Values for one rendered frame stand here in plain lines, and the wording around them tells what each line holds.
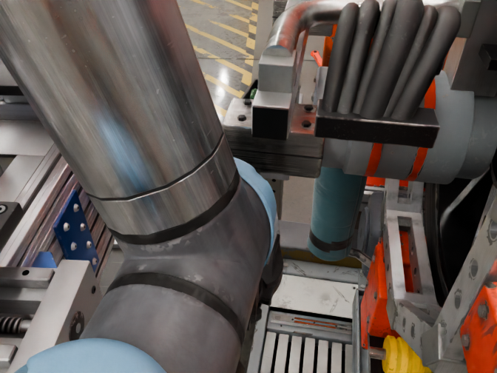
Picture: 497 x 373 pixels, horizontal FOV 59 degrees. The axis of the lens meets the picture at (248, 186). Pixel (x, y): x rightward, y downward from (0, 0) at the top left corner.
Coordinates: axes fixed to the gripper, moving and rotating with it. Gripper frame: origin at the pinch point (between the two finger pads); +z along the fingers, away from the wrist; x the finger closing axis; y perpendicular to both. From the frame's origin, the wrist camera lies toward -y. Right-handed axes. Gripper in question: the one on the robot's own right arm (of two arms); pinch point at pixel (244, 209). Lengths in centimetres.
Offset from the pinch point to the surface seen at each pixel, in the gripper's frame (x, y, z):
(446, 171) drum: -22.1, 0.3, 10.3
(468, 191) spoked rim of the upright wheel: -30.8, -12.2, 23.0
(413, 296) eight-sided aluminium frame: -23.2, -21.0, 8.4
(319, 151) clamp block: -7.1, 10.1, -2.4
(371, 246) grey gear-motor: -23, -47, 42
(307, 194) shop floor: -6, -83, 101
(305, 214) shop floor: -6, -83, 89
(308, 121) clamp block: -5.9, 12.2, -1.1
